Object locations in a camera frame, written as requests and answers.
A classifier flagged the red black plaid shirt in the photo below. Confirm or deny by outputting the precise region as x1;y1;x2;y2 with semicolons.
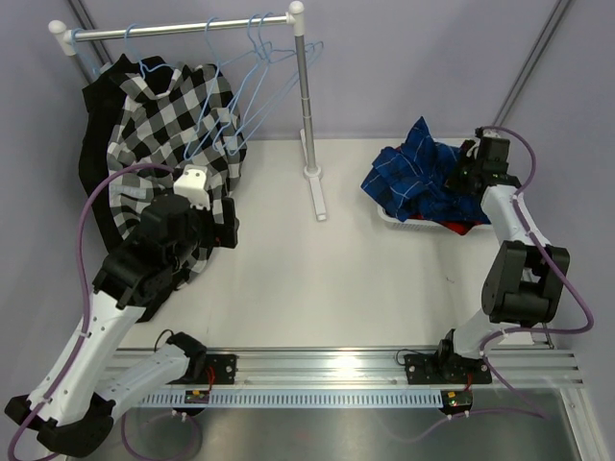
406;215;491;235

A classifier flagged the blue plaid shirt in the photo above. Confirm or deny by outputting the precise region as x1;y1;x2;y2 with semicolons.
360;117;490;226

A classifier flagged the light blue wire hanger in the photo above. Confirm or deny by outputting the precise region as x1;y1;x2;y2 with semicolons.
244;2;324;140

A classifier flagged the blue hanger of red shirt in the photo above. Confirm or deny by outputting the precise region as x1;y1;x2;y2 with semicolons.
184;16;243;160

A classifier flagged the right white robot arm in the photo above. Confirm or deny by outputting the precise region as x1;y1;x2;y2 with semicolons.
433;132;570;384

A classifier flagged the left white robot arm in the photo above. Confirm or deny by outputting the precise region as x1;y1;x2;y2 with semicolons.
5;193;239;458

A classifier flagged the grey white plaid shirt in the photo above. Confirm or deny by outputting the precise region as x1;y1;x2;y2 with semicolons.
103;64;249;292

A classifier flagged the blue hanger of grey shirt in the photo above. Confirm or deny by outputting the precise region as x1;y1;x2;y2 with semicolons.
123;22;177;83

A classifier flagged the blue hanger of black shirt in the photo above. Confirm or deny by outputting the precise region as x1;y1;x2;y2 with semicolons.
69;28;101;81

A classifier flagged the white plastic basket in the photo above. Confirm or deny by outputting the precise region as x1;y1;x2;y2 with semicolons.
376;205;493;235

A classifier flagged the metal clothes rack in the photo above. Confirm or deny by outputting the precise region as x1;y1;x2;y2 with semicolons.
48;0;328;222

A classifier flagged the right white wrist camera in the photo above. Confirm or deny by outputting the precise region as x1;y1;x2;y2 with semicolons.
459;127;484;157

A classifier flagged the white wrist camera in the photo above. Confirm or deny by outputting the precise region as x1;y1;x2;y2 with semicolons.
459;127;484;157
173;165;210;210

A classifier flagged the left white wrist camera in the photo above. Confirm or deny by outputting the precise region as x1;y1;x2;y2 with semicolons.
173;165;210;210

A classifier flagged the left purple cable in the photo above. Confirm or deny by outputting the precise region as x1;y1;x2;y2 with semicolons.
8;162;179;461

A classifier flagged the right aluminium frame post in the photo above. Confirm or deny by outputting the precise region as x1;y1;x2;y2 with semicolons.
491;0;576;126

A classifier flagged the aluminium frame post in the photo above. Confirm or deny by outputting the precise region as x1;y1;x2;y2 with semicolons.
491;0;576;126
64;0;112;85

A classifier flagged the aluminium mounting rail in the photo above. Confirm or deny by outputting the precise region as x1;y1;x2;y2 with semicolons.
105;348;585;388

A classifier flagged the left aluminium frame post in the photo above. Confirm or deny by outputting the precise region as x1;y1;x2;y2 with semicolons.
64;0;112;85

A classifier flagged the white slotted cable duct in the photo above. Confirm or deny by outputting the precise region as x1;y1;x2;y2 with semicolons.
137;389;443;409

